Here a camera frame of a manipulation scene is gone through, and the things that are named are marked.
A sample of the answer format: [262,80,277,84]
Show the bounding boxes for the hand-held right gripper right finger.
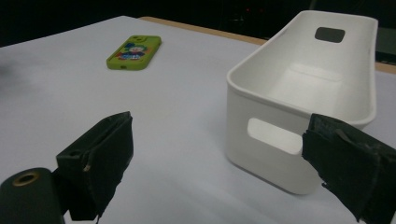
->
[302,113,396,224]

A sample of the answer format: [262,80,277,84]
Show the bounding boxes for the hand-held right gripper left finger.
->
[55,111,134,222]

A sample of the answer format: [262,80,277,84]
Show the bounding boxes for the white plastic storage bin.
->
[225,9,379,196]

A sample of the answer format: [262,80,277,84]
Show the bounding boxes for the green clown phone case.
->
[106,35,163,71]

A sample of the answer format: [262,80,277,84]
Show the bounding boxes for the white table sheet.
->
[0,15,396,224]

